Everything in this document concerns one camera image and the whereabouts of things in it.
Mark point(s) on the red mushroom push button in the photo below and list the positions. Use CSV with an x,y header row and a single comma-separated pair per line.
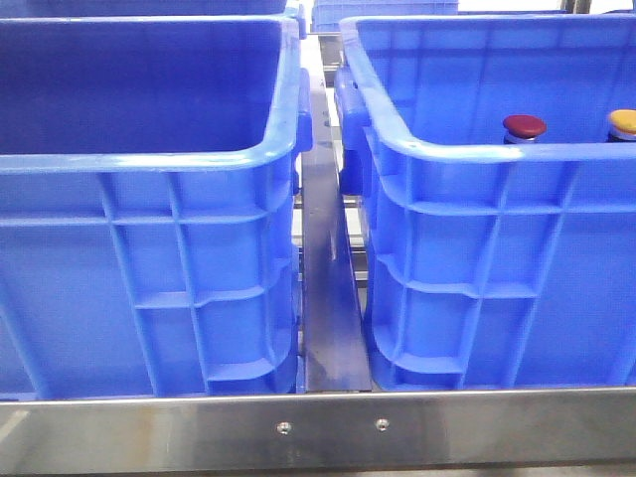
x,y
523,128

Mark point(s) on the yellow mushroom push button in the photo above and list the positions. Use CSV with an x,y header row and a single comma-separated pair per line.
x,y
622,125

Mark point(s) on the large blue plastic crate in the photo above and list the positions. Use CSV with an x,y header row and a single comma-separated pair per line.
x,y
493,265

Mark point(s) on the blue crate at left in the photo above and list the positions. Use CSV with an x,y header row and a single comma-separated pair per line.
x,y
147,175

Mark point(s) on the far blue ribbed crate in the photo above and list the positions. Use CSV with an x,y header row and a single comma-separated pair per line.
x,y
326,15

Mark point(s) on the grey metal divider rail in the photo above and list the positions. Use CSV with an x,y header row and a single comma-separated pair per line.
x,y
336,358

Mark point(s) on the steel front shelf rail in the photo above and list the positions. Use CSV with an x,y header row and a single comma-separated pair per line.
x,y
365,431

